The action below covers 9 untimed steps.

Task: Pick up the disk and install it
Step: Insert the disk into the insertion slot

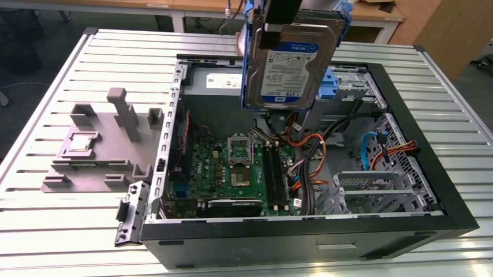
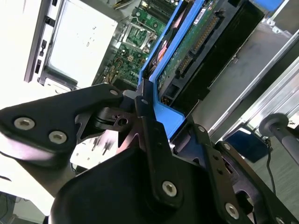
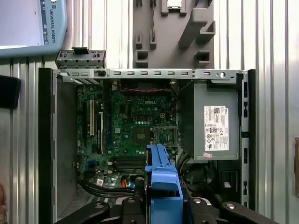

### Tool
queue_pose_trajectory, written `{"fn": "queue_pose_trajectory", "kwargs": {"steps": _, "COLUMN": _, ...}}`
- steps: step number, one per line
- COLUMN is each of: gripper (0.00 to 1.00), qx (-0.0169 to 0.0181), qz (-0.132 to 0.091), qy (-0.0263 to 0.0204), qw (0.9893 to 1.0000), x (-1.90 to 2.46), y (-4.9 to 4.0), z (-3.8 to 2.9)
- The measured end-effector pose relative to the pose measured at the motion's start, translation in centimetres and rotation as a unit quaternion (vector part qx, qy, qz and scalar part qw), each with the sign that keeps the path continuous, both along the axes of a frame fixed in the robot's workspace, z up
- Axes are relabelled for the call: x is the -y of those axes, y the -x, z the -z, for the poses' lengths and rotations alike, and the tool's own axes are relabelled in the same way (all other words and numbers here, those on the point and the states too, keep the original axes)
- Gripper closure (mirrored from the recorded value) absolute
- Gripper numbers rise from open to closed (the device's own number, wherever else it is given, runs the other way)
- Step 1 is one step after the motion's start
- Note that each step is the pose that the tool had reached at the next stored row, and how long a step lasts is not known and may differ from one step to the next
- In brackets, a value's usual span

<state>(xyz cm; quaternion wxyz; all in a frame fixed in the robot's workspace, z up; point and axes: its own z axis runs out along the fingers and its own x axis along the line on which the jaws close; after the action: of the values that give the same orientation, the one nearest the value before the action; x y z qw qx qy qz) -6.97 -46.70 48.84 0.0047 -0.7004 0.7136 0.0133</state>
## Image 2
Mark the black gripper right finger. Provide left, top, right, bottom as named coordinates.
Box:
left=184, top=115, right=299, bottom=224

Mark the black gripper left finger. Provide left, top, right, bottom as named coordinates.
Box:
left=0, top=78, right=185, bottom=210

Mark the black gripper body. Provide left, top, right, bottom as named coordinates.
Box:
left=48, top=147, right=219, bottom=224

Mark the hard disk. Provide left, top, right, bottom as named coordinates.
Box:
left=137, top=0, right=266, bottom=143

